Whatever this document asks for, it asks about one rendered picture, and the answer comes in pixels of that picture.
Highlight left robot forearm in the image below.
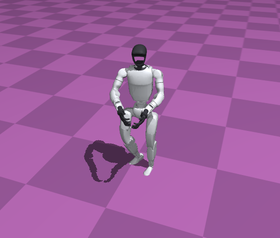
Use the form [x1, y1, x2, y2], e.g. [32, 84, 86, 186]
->
[141, 93, 164, 115]

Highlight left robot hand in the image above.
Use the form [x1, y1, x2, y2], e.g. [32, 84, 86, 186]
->
[132, 109, 148, 129]

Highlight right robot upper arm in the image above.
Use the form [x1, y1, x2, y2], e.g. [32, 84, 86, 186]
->
[111, 68, 129, 96]

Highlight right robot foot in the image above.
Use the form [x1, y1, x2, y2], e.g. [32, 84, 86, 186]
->
[129, 153, 144, 165]

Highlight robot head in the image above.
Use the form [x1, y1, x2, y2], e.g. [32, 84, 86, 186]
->
[132, 44, 148, 70]

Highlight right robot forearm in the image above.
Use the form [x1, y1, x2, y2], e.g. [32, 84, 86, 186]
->
[110, 90, 125, 111]

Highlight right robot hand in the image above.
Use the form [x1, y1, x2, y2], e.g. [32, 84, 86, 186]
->
[117, 106, 131, 126]

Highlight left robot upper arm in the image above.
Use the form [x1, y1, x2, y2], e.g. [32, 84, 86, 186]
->
[152, 68, 164, 99]

